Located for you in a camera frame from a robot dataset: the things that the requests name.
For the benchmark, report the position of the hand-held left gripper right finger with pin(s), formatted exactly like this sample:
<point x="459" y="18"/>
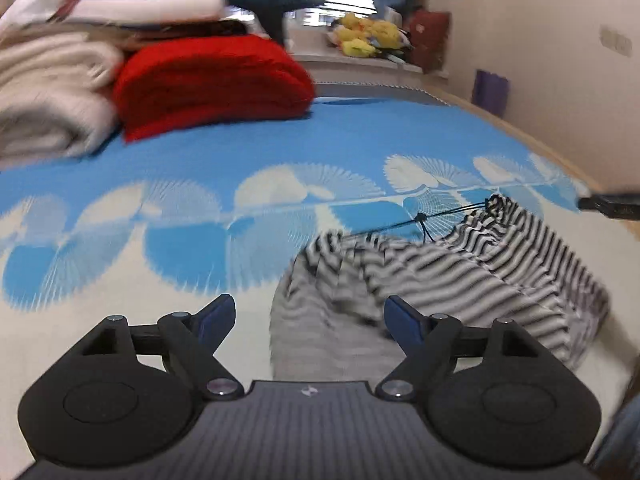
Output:
<point x="405" y="322"/>

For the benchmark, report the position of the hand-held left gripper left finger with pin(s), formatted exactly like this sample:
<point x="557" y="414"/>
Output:
<point x="217" y="317"/>

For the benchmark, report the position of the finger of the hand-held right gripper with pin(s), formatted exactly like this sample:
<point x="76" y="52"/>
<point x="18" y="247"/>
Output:
<point x="615" y="205"/>

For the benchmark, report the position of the black white striped garment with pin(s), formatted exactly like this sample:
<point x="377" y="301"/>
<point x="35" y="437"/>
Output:
<point x="475" y="280"/>

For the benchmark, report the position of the blue cream printed bed mat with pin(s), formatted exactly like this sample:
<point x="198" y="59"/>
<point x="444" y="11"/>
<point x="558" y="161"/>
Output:
<point x="150" y="175"/>

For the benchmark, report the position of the purple box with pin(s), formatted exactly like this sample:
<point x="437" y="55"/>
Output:
<point x="490" y="92"/>

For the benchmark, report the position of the red folded sweater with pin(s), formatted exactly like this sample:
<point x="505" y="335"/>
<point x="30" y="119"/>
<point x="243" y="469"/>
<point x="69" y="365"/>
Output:
<point x="210" y="85"/>

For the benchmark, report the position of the person's blue trousers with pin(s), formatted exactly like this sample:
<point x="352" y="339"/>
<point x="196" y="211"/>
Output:
<point x="622" y="440"/>

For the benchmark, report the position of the dark red bag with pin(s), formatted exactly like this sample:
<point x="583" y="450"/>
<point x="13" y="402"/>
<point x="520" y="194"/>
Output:
<point x="430" y="40"/>

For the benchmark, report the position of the cream folded blanket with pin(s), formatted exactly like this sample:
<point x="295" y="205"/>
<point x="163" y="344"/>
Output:
<point x="50" y="90"/>

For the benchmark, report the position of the dark trimmed folded garment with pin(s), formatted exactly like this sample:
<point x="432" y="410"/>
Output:
<point x="190" y="32"/>

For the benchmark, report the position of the yellow plush toys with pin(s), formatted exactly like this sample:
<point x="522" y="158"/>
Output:
<point x="360" y="35"/>

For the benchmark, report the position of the white folded cloth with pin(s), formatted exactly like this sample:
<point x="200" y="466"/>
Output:
<point x="150" y="6"/>

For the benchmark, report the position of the wall switch plate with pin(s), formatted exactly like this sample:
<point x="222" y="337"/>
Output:
<point x="616" y="41"/>

